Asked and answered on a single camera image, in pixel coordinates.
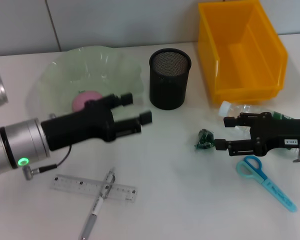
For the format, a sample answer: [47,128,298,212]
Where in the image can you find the grey white pen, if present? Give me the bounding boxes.
[78,166,116,240]

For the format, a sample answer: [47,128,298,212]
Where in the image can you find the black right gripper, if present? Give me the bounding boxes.
[214,112,300,158]

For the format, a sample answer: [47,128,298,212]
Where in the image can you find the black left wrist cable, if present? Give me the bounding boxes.
[23,144,72,181]

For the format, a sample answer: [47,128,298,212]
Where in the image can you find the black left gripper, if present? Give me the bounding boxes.
[41,92,153,152]

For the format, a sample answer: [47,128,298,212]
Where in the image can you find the pink peach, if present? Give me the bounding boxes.
[71,90,103,113]

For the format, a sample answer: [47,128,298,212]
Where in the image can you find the pale green wavy fruit plate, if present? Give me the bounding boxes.
[37,44,146,123]

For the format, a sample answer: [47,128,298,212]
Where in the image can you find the dark green plastic wrapper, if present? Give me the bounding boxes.
[194,128,215,152]

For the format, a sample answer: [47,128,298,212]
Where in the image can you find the yellow plastic bin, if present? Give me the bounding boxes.
[197,0,289,105]

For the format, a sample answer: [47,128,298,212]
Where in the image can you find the clear water bottle green label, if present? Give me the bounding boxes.
[218,100,300,156]

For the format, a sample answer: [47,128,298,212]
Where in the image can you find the clear plastic ruler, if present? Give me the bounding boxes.
[50,174,138,205]

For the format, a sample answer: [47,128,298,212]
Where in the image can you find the blue scissors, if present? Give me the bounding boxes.
[236,155,298,213]

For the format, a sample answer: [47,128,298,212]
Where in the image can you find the black mesh pen holder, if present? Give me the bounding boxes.
[148,47,192,111]

